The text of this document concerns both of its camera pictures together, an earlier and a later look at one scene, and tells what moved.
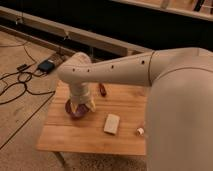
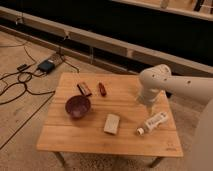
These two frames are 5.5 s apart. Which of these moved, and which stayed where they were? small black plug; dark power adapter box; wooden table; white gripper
Moved: white gripper
Stayed: dark power adapter box; small black plug; wooden table
